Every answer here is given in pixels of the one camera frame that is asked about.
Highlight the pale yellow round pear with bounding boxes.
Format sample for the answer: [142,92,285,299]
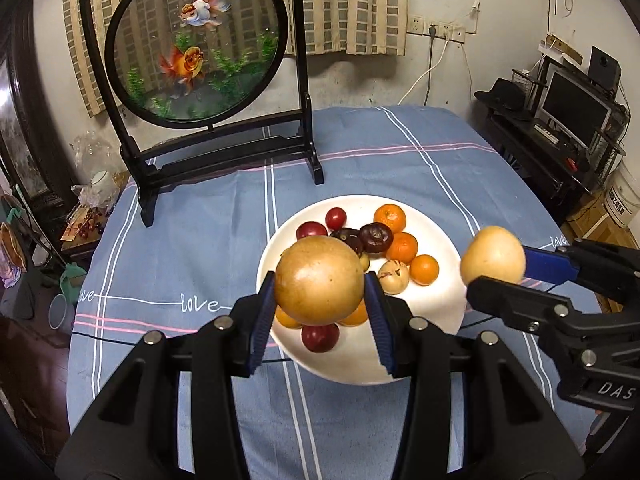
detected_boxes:
[460,226,526,286]

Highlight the dark brown passion fruit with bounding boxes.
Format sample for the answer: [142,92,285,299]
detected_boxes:
[358,222,394,255]

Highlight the small yellow fruit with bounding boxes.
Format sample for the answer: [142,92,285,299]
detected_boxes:
[359,252,370,272]

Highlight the large dark red apple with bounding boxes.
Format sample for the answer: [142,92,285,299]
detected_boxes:
[302,324,340,353]

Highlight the large tan pear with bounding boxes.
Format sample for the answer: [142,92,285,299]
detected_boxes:
[274,236,364,326]

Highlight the red tomato front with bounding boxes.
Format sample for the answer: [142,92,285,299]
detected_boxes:
[295,221,328,240]

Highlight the orange yellow persimmon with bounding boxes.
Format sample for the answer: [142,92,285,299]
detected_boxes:
[276,306,303,330]

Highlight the white bucket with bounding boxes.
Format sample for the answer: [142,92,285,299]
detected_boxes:
[603,162,640,229]

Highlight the orange tangerine back right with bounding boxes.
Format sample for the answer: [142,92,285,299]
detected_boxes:
[409,255,439,286]

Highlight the orange tangerine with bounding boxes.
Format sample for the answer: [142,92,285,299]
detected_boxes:
[385,232,419,264]
[409,255,439,286]

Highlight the beige brown fruit on plate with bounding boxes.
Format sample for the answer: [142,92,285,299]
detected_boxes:
[378,260,410,295]

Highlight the orange tangerine back left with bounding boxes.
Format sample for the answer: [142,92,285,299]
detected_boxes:
[385,232,419,264]

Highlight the black desk shelf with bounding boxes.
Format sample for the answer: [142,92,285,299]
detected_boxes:
[474,55,631,224]

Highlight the black computer monitor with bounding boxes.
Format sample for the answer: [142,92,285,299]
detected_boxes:
[538,67,612,148]

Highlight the orange tangerine front plate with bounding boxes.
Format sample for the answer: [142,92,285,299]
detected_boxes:
[338,300,368,327]

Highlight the black speaker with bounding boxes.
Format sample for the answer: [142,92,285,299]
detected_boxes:
[588,46,622,96]

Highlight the dark purple fruit on plate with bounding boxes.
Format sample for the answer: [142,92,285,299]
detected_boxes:
[330,228,364,257]

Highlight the clear plastic bag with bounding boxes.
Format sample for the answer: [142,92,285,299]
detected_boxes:
[72,131,125,210]

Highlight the goldfish round screen black stand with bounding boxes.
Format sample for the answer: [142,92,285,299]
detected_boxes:
[78,0,324,226]

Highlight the white power cable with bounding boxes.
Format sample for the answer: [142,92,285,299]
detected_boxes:
[397,34,452,108]

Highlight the wall power socket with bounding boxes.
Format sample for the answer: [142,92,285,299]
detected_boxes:
[407,15,466,44]

